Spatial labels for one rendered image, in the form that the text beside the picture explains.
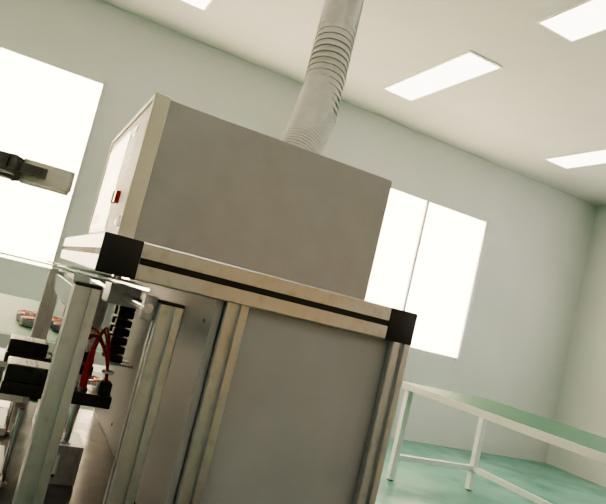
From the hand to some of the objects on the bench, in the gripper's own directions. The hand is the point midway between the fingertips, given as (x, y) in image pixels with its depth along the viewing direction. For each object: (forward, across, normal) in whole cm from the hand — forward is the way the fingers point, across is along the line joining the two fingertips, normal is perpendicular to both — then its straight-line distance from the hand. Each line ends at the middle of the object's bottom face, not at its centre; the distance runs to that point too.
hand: (49, 178), depth 91 cm
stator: (+3, -72, -44) cm, 84 cm away
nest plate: (-3, +4, -41) cm, 42 cm away
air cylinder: (+11, +4, -41) cm, 43 cm away
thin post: (+4, +10, -41) cm, 42 cm away
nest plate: (-4, -20, -41) cm, 46 cm away
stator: (-4, -20, -40) cm, 45 cm away
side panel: (+37, +24, -43) cm, 62 cm away
